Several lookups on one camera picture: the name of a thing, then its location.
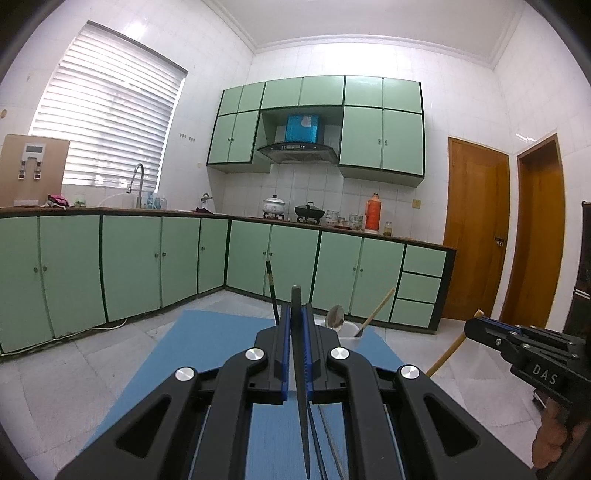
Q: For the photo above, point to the orange thermos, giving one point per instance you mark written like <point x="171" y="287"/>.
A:
<point x="373" y="214"/>

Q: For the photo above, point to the metal kitchen faucet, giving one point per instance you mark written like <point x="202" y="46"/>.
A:
<point x="138" y="184"/>

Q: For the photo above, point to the wall sockets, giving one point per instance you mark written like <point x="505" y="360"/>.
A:
<point x="187" y="137"/>

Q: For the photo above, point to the green upper kitchen cabinets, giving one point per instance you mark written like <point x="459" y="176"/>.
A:
<point x="364" y="134"/>

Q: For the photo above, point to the white cooking pot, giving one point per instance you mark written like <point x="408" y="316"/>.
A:
<point x="273" y="206"/>

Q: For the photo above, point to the person's right hand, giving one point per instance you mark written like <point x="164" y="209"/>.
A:
<point x="549" y="434"/>

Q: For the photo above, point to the green kitchen cabinets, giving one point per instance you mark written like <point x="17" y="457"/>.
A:
<point x="138" y="263"/>
<point x="364" y="134"/>

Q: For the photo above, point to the pink cloth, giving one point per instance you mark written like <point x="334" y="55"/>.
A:
<point x="57" y="201"/>

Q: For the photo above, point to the small yellow jar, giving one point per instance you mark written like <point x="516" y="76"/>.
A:
<point x="388" y="227"/>

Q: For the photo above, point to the white utensil holder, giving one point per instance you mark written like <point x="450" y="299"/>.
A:
<point x="352" y="341"/>

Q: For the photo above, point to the bottles beside sink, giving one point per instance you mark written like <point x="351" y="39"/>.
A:
<point x="157" y="201"/>

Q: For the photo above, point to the blue mat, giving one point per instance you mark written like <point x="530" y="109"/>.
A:
<point x="194" y="332"/>

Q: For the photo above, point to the metal spoon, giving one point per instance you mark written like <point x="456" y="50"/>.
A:
<point x="334" y="316"/>

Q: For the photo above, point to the black wok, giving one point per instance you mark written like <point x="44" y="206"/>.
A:
<point x="309" y="212"/>

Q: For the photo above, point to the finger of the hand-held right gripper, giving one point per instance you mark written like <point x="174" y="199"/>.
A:
<point x="489" y="333"/>
<point x="540" y="336"/>

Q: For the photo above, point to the white window blind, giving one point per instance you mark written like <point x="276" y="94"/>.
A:
<point x="111" y="106"/>

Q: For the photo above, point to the dark furniture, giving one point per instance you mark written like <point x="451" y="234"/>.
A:
<point x="585" y="249"/>

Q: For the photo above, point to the wooden door frame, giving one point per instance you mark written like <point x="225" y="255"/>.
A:
<point x="556" y="230"/>

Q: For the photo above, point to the green lower kitchen cabinets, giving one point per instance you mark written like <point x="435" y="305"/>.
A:
<point x="138" y="263"/>

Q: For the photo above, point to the wooden door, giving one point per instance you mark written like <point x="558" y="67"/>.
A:
<point x="475" y="230"/>

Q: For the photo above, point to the wooden chopstick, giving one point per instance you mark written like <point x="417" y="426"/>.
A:
<point x="376" y="311"/>
<point x="450" y="348"/>

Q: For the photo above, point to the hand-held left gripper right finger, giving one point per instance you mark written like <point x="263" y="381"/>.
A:
<point x="308" y="360"/>

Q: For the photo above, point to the cardboard water purifier box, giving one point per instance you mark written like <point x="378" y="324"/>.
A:
<point x="34" y="170"/>

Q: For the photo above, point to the black range hood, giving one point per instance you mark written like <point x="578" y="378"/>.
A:
<point x="298" y="153"/>

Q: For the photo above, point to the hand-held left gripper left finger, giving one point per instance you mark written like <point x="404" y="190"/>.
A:
<point x="286" y="360"/>

